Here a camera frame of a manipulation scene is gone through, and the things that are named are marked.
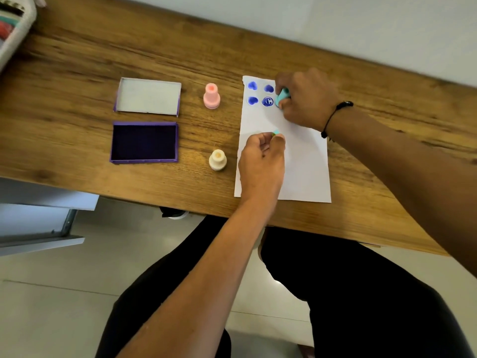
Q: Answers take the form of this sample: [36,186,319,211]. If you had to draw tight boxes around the person's right hand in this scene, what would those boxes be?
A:
[275,68,340,133]

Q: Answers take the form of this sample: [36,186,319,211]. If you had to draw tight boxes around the person's left hand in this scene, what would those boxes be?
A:
[238,132,287,202]

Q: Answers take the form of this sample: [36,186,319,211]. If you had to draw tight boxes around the person's left forearm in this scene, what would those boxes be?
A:
[116,197,281,358]

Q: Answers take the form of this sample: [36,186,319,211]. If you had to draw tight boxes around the person's right forearm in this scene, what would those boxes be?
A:
[322,106,477,278]

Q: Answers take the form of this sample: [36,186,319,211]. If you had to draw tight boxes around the white paper sheet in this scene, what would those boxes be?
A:
[234,75,332,203]

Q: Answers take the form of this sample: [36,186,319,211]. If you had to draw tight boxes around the cream stamp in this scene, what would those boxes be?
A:
[209,149,227,172]

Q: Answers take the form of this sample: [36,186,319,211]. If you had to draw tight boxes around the pink stamp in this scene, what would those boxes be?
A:
[203,83,221,110]

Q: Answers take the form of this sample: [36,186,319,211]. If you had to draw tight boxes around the black chair wheel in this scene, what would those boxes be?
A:
[159,207,189,221]

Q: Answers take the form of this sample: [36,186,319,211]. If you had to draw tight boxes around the purple ink pad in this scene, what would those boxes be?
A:
[110,121,179,165]

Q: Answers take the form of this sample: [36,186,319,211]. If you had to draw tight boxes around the purple ink pad lid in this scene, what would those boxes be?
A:
[114,77,182,118]

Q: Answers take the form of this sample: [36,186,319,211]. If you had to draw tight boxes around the person's right leg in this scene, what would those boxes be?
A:
[260,226,476,358]

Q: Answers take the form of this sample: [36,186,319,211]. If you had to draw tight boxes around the person's leg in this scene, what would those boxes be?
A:
[95,215,232,358]
[260,226,476,358]

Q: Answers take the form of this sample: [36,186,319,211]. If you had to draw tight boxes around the person's left leg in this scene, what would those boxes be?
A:
[95,215,232,358]

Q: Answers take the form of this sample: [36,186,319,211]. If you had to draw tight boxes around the white plastic basket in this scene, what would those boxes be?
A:
[0,0,37,73]

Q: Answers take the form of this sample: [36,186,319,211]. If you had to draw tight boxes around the black cord bracelet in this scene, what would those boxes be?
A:
[321,101,354,140]

